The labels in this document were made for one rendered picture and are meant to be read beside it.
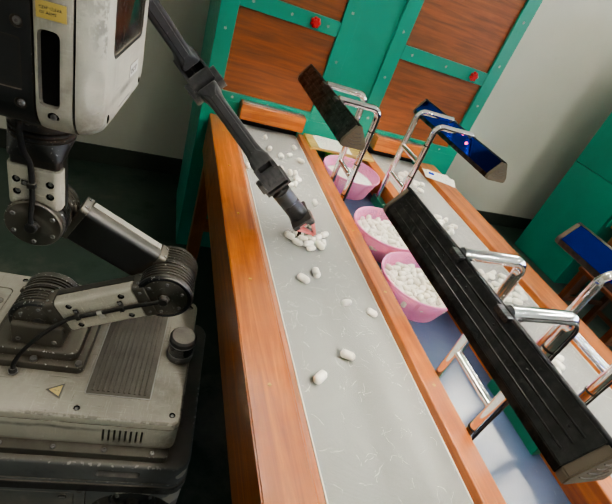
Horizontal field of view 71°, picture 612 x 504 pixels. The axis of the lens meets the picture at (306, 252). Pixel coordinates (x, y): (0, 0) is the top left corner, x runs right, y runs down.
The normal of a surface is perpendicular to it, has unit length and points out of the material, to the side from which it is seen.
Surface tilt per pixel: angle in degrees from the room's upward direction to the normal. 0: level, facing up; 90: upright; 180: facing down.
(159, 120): 90
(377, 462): 0
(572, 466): 58
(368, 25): 90
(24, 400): 0
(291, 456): 0
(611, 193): 90
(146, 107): 90
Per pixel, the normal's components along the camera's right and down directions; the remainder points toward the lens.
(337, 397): 0.32, -0.77
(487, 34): 0.22, 0.62
